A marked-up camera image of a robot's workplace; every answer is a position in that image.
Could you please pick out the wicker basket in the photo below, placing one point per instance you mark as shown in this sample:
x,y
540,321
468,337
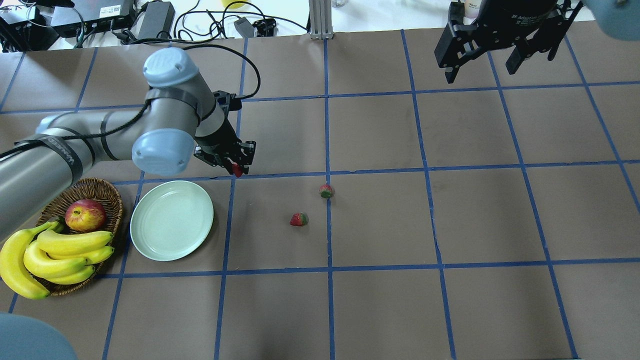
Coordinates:
x,y
109,197

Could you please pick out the black power brick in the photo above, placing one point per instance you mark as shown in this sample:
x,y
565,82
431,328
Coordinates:
x,y
157,18

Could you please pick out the light green plate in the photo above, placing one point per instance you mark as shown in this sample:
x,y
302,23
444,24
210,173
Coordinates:
x,y
171,221

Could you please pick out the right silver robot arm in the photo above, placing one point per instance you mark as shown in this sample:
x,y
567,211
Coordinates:
x,y
619,19

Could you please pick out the strawberry with green cap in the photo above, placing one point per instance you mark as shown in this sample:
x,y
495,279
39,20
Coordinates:
x,y
299,219

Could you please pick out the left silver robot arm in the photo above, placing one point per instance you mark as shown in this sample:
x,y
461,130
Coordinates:
x,y
181,118

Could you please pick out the aluminium frame post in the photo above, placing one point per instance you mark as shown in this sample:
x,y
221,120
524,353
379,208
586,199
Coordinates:
x,y
320,19

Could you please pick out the red green strawberry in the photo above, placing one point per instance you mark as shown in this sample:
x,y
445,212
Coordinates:
x,y
326,191

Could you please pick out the yellow banana bunch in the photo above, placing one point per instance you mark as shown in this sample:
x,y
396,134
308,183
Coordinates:
x,y
35,259

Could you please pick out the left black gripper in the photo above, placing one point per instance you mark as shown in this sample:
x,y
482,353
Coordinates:
x,y
223,136

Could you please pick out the red apple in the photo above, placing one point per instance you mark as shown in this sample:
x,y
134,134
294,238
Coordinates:
x,y
85,215

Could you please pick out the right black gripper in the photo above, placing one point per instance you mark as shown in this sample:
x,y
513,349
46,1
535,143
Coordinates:
x,y
515,20

